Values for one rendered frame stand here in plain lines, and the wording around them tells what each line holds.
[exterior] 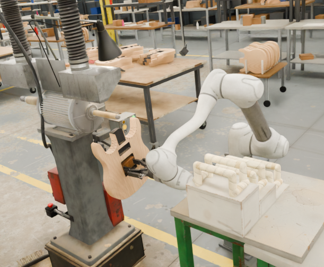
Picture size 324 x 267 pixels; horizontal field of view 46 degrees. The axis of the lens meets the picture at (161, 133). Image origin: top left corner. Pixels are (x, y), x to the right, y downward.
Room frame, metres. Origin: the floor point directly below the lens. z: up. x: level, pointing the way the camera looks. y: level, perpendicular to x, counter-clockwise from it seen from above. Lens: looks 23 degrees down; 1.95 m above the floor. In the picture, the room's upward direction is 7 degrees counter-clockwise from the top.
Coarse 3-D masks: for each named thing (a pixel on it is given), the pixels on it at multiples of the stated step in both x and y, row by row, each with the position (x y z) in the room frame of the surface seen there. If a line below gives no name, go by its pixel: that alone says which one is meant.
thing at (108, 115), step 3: (93, 111) 2.12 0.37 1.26; (96, 111) 2.10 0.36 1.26; (99, 111) 2.09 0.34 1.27; (102, 111) 2.08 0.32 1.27; (93, 114) 2.11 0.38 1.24; (96, 114) 2.10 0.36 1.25; (99, 114) 2.08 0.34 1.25; (102, 114) 2.06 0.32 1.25; (105, 114) 2.05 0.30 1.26; (108, 114) 2.03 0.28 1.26; (111, 114) 2.02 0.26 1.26; (114, 114) 2.01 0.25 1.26; (117, 114) 2.01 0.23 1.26; (105, 117) 2.05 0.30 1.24; (108, 117) 2.03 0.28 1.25; (111, 117) 2.01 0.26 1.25; (114, 117) 2.00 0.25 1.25
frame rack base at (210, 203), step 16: (192, 192) 1.42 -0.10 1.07; (208, 192) 1.36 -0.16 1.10; (224, 192) 1.34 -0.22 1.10; (256, 192) 1.35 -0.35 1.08; (192, 208) 1.43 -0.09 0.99; (208, 208) 1.37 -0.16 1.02; (224, 208) 1.31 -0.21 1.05; (240, 208) 1.26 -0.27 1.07; (256, 208) 1.35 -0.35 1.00; (208, 224) 1.37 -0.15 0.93; (224, 224) 1.32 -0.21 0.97; (240, 224) 1.27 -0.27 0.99
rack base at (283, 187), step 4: (256, 176) 1.71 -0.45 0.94; (284, 184) 1.60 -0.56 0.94; (288, 184) 1.59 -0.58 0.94; (280, 188) 1.57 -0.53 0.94; (284, 188) 1.57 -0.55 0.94; (276, 192) 1.54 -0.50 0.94; (280, 192) 1.53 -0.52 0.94; (276, 196) 1.51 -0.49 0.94; (280, 196) 1.52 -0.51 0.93; (276, 200) 1.49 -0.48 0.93
